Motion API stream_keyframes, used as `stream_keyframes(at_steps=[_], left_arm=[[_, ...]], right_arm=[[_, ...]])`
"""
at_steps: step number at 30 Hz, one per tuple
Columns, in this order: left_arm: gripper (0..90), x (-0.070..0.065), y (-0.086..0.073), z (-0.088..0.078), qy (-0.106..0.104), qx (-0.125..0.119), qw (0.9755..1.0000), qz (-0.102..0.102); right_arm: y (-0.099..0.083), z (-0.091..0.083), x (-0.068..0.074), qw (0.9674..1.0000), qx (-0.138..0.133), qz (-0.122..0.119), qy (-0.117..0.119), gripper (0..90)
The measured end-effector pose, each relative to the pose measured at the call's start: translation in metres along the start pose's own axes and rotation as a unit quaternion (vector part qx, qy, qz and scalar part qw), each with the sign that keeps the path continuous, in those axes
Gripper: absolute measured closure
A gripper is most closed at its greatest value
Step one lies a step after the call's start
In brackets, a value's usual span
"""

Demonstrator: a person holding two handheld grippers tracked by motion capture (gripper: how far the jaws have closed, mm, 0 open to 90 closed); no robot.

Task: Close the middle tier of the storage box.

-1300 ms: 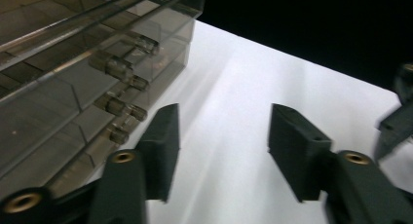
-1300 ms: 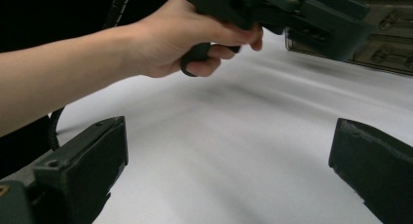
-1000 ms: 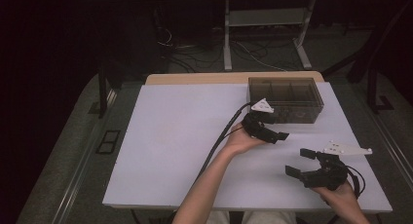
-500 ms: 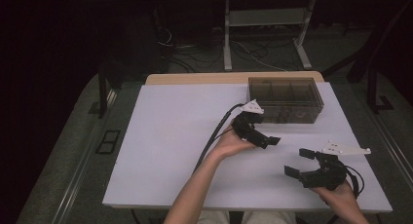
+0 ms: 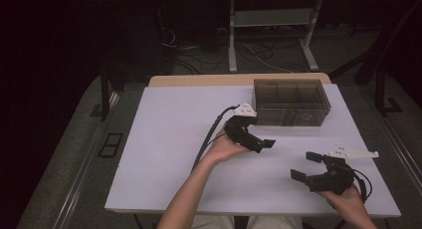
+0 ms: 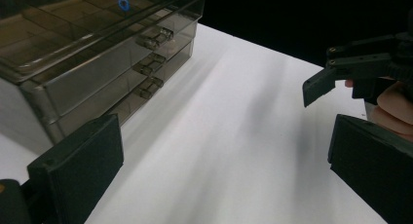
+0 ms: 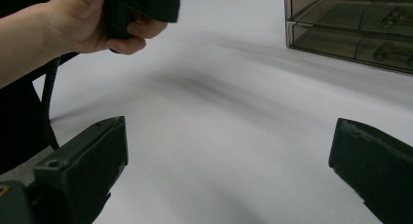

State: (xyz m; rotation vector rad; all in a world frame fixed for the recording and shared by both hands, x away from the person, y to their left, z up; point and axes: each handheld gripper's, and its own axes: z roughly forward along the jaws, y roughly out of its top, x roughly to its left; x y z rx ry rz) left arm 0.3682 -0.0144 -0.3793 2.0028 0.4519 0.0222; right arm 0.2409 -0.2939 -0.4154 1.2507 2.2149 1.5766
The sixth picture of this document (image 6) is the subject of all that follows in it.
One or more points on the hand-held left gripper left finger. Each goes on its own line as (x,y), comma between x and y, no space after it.
(81,172)

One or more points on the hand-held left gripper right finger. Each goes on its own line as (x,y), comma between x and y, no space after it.
(376,165)

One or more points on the smoked clear plastic drawer box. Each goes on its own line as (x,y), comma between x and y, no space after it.
(65,55)

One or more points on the white board table cover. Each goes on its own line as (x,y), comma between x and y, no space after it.
(211,136)

